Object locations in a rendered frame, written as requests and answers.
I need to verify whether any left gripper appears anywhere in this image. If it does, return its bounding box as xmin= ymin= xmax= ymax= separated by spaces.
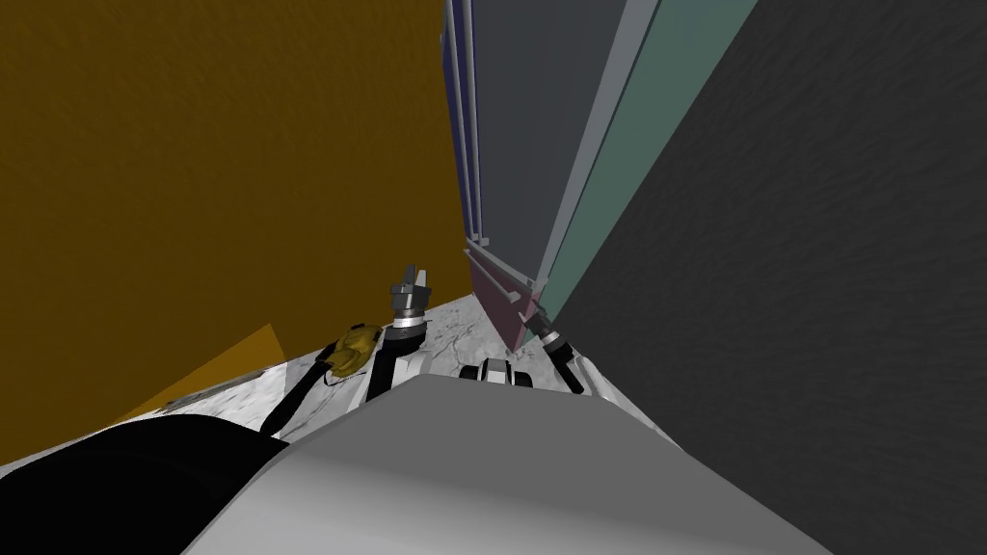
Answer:
xmin=389 ymin=265 xmax=433 ymax=315

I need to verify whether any maroon drawer front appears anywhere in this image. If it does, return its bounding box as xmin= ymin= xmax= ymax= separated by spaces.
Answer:
xmin=465 ymin=248 xmax=545 ymax=357

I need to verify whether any yellow rounded object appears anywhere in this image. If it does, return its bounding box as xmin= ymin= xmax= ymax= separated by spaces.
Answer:
xmin=324 ymin=323 xmax=385 ymax=380

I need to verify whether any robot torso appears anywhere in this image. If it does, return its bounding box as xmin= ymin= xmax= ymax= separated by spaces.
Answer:
xmin=180 ymin=357 xmax=836 ymax=555

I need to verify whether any tall dark grey cupboard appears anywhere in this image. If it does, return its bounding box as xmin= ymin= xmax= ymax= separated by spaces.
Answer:
xmin=440 ymin=0 xmax=761 ymax=357

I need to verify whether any grey bar drawer handle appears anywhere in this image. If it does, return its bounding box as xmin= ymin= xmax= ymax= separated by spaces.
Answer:
xmin=469 ymin=259 xmax=522 ymax=304

